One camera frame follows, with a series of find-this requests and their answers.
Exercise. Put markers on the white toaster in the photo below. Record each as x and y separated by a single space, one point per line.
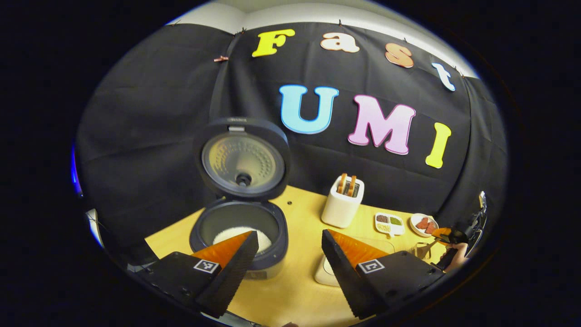
339 211

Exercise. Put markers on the white rice heap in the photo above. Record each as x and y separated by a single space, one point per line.
227 235

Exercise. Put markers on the white divided bean dish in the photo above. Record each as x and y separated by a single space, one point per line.
389 225

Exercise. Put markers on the red meat slice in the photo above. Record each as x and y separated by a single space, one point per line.
431 228
422 223

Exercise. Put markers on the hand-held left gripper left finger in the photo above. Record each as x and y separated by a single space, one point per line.
229 277

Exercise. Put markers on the round white plate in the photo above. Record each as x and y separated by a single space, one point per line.
414 225

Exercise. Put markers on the black backdrop cloth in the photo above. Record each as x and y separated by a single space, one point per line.
150 127

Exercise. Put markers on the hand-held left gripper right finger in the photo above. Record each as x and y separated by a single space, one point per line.
345 277

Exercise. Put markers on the dark metal stand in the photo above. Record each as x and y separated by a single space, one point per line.
482 200

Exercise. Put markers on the toasted bread slice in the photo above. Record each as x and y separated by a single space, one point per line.
342 184
352 186

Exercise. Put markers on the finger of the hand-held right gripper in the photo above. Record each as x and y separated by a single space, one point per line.
441 233

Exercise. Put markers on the dark grey rice cooker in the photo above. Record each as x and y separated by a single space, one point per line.
243 159

